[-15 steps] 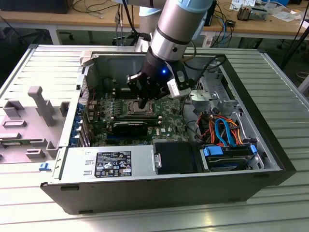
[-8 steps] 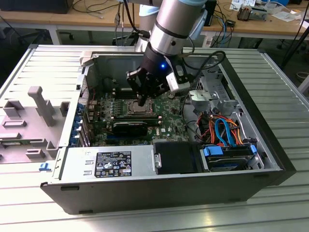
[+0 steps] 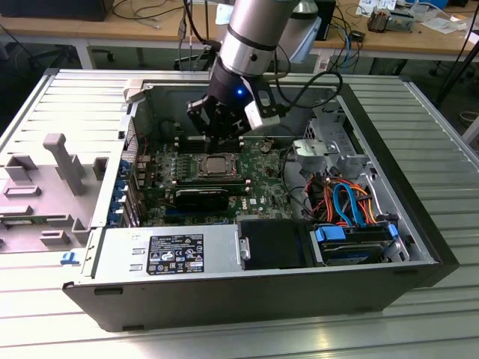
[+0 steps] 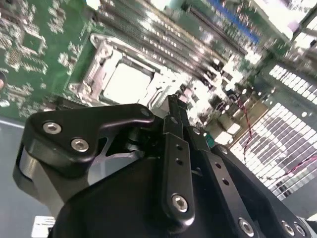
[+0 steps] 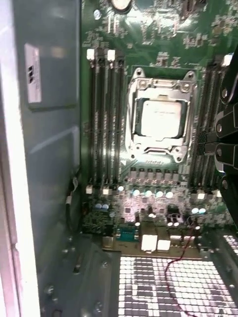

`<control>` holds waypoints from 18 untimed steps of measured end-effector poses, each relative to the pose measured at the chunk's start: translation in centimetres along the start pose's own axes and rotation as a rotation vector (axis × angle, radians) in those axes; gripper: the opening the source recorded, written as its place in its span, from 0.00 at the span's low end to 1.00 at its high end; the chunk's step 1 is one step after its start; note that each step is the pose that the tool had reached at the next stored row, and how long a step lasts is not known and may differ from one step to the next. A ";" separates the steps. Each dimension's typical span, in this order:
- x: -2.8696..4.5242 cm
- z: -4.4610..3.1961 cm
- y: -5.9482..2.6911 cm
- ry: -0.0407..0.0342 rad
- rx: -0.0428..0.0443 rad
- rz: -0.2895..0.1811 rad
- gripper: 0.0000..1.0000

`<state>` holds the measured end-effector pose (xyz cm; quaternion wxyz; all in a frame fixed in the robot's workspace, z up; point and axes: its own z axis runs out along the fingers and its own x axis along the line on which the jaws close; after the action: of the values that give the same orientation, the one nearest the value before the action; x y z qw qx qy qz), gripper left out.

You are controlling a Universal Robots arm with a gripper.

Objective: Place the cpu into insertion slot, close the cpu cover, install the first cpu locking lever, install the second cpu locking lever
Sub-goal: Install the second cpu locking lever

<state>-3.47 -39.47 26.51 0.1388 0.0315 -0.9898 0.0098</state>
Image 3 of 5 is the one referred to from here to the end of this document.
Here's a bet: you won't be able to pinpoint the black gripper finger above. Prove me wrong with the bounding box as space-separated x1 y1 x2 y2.
215 102 252 150
186 95 219 155

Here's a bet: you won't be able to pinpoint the silver topped CPU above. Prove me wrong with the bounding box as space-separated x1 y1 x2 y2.
205 156 234 175

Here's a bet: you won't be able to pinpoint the CPU socket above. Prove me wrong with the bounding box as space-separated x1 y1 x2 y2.
195 151 242 181

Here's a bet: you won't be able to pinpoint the blue slot retainer clips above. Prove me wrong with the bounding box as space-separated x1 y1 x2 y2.
107 159 132 227

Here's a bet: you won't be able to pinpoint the finned CPU cooler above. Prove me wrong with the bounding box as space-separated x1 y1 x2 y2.
366 7 392 34

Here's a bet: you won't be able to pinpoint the green motherboard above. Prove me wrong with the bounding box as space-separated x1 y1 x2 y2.
135 133 302 227

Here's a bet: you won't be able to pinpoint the silver metal drive cage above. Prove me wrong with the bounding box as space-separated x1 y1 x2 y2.
291 97 375 180

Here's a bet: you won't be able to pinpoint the black graphics card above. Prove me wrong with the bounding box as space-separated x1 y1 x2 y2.
173 185 230 211

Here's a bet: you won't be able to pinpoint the black upright box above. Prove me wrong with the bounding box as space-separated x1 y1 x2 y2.
316 0 337 41

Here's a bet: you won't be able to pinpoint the hard disk in blue carrier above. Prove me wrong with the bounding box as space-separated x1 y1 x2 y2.
313 222 400 268

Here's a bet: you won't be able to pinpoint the silver power supply unit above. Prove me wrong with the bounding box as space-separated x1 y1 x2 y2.
91 223 241 280

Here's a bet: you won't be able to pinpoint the wooden desk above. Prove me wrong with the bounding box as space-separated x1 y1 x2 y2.
0 0 479 72

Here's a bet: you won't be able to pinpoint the black grey PC case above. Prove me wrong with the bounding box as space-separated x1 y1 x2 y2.
61 69 460 333

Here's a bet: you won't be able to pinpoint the grey plastic parts rack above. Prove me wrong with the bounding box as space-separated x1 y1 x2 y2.
0 132 110 256

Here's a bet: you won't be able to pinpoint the large black equipment case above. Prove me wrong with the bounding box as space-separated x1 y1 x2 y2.
0 0 115 22

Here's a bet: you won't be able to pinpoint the grey metal device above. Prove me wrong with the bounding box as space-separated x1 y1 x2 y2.
388 9 416 33

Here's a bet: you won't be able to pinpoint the green RAM stick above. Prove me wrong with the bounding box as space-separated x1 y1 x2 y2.
0 218 43 227

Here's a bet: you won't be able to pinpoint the white papers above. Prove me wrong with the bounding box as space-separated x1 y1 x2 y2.
419 10 469 35

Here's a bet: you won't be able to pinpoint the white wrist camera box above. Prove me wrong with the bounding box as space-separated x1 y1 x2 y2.
243 86 282 132

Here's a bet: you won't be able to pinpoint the black wire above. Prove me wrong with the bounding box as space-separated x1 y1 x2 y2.
278 146 314 222

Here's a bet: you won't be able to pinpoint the black camera cable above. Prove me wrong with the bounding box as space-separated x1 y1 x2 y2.
267 48 344 112

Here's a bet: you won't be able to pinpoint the blue flat wire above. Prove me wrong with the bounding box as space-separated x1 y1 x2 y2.
332 181 370 230

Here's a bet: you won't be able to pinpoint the orange wire bundle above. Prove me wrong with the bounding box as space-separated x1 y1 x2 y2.
303 176 376 226

